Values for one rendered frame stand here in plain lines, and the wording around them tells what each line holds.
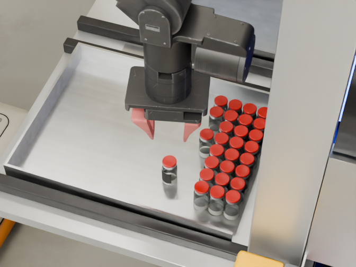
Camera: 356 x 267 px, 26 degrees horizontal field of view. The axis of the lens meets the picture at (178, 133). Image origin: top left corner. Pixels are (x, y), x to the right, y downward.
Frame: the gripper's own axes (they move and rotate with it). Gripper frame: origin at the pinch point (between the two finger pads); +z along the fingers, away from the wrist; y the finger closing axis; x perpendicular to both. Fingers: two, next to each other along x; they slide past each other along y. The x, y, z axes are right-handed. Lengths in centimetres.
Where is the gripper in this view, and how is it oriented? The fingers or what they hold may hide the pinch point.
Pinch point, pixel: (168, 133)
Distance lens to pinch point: 102.9
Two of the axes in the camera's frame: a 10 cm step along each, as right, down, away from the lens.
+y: 10.0, 0.7, -0.6
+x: 0.9, -7.8, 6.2
